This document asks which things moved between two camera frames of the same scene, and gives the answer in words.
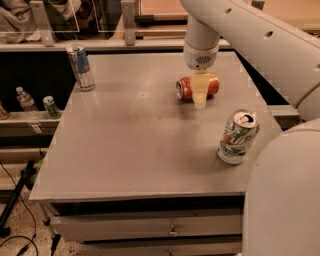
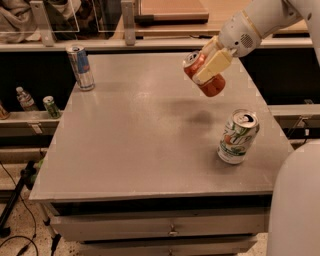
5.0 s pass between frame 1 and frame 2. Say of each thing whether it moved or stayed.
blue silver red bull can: stayed
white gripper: moved
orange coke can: moved
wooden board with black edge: stayed
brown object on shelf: stayed
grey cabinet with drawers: stayed
